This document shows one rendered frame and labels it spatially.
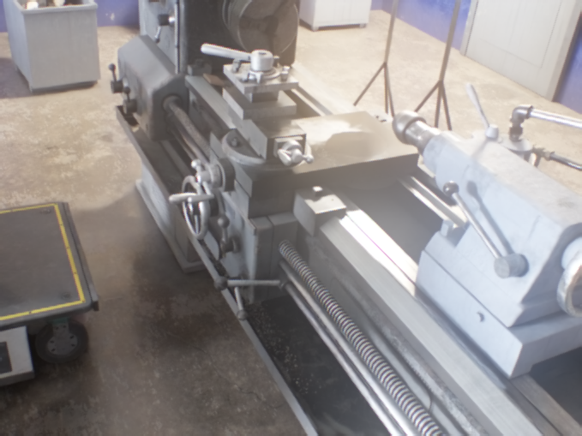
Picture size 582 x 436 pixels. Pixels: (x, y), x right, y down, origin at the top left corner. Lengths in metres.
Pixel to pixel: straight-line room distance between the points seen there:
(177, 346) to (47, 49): 2.55
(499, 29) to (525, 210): 4.45
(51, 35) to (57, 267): 2.35
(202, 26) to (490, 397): 1.78
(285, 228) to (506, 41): 4.12
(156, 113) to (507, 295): 1.73
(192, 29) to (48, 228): 0.95
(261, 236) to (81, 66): 3.03
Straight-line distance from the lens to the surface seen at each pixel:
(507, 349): 1.42
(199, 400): 2.39
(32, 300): 2.35
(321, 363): 1.97
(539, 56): 5.48
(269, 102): 1.89
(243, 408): 2.37
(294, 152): 1.72
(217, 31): 2.64
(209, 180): 1.87
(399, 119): 1.75
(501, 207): 1.43
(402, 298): 1.55
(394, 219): 2.05
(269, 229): 1.81
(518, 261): 1.38
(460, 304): 1.49
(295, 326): 2.08
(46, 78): 4.62
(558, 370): 1.69
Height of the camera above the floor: 1.81
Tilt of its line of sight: 33 degrees down
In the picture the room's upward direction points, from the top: 6 degrees clockwise
